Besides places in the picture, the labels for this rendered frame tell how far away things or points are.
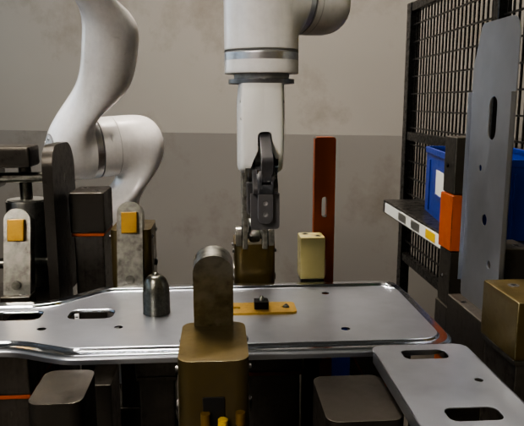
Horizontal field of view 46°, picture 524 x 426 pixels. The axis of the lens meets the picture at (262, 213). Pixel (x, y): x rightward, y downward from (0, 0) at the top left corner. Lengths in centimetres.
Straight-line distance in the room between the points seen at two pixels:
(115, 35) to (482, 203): 67
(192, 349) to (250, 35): 34
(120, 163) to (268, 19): 64
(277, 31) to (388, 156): 219
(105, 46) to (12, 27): 246
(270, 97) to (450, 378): 33
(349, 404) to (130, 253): 43
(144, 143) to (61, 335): 62
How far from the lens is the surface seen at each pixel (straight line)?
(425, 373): 61
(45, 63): 346
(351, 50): 287
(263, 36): 68
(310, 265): 86
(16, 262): 91
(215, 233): 308
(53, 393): 61
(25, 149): 92
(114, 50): 114
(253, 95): 67
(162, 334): 69
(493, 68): 77
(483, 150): 79
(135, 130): 125
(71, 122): 120
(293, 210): 294
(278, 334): 68
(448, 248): 94
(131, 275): 89
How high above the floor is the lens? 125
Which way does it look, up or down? 10 degrees down
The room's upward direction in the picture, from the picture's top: straight up
